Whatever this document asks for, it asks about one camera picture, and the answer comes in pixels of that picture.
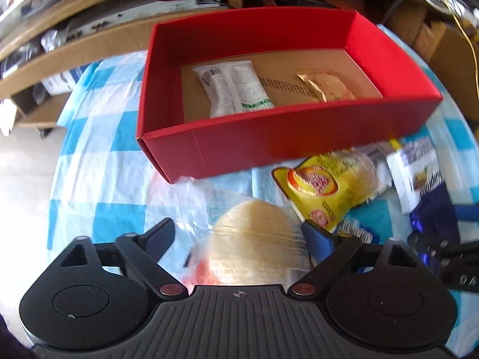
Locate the blue white checkered cloth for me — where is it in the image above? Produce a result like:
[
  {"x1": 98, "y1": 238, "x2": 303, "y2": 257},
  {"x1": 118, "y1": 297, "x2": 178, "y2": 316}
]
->
[{"x1": 48, "y1": 22, "x2": 479, "y2": 345}]

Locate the brown cardboard box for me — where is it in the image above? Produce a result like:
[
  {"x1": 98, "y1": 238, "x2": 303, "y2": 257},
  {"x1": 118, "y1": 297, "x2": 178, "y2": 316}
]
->
[{"x1": 412, "y1": 20, "x2": 479, "y2": 103}]

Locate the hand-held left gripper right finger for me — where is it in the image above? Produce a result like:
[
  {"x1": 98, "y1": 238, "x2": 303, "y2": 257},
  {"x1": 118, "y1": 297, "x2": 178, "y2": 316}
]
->
[{"x1": 288, "y1": 220, "x2": 423, "y2": 298}]

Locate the clear-wrapped round bread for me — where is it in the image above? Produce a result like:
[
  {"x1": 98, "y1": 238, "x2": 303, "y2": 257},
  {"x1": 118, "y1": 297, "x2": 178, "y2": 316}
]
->
[{"x1": 150, "y1": 176, "x2": 313, "y2": 294}]

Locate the white green-striped snack packet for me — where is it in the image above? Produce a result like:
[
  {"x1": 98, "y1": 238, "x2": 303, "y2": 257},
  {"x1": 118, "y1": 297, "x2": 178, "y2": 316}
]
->
[{"x1": 192, "y1": 62, "x2": 274, "y2": 118}]

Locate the white blue box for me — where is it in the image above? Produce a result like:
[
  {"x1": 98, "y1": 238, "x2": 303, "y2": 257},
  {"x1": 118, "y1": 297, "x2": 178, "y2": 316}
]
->
[{"x1": 40, "y1": 67, "x2": 88, "y2": 96}]

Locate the wooden shelf unit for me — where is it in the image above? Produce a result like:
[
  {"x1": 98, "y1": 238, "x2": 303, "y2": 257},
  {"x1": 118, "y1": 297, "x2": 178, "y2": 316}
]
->
[{"x1": 0, "y1": 0, "x2": 479, "y2": 135}]

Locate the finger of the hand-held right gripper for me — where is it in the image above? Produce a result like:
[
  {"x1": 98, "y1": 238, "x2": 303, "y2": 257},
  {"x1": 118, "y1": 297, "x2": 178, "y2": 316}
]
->
[{"x1": 408, "y1": 232, "x2": 455, "y2": 270}]

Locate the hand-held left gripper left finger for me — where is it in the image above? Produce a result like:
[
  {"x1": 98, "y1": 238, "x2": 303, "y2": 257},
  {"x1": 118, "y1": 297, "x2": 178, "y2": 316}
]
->
[{"x1": 60, "y1": 217, "x2": 188, "y2": 300}]

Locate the white labelled snack packet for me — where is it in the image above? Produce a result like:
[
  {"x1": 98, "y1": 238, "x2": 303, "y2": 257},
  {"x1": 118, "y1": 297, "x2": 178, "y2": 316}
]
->
[{"x1": 385, "y1": 136, "x2": 444, "y2": 215}]

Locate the red cardboard box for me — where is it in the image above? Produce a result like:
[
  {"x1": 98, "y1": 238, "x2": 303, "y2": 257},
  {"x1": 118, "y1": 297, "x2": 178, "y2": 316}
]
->
[{"x1": 135, "y1": 7, "x2": 444, "y2": 185}]

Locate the yellow snack packet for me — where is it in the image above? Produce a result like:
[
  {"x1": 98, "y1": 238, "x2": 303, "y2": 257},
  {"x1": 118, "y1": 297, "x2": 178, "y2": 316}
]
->
[{"x1": 271, "y1": 150, "x2": 392, "y2": 232}]

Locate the golden snack packet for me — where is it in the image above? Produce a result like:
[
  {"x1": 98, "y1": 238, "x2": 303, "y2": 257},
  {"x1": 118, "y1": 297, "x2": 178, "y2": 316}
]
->
[{"x1": 296, "y1": 70, "x2": 356, "y2": 103}]

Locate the yellow cable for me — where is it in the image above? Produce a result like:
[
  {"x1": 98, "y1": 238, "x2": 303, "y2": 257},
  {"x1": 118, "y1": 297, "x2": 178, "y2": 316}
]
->
[{"x1": 423, "y1": 0, "x2": 479, "y2": 103}]

